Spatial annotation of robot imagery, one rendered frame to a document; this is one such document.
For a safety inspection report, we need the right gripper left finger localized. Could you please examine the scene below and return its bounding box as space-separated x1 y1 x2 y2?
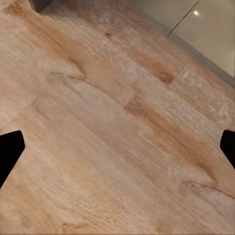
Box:
0 130 25 188

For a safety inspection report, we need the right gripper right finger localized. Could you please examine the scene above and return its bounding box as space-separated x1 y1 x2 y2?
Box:
220 130 235 168

